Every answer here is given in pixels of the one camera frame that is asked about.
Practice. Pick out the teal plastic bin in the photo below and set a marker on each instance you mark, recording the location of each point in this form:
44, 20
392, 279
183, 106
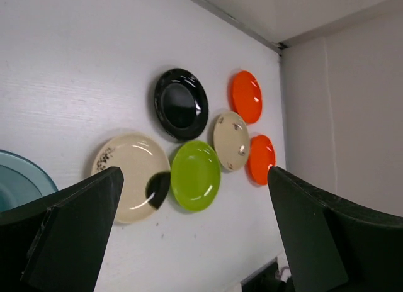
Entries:
22, 181

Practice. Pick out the orange plate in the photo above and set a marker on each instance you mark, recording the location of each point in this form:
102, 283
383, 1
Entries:
261, 158
246, 97

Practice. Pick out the green plate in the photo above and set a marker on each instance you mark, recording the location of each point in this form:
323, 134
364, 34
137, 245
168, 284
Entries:
195, 176

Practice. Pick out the beige plate with black patch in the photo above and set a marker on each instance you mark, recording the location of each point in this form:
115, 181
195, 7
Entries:
146, 172

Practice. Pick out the orange plate upper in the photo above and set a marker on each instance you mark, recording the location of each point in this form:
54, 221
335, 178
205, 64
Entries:
246, 97

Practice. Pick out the orange plate lower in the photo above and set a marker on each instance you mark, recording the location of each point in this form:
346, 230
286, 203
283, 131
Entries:
261, 158

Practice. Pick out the beige plate with flowers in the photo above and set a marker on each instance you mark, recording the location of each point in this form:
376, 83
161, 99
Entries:
231, 141

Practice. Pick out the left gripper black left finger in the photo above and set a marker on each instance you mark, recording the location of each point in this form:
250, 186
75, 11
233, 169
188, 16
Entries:
58, 242

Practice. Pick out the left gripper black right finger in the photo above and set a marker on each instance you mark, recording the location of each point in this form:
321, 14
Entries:
333, 244

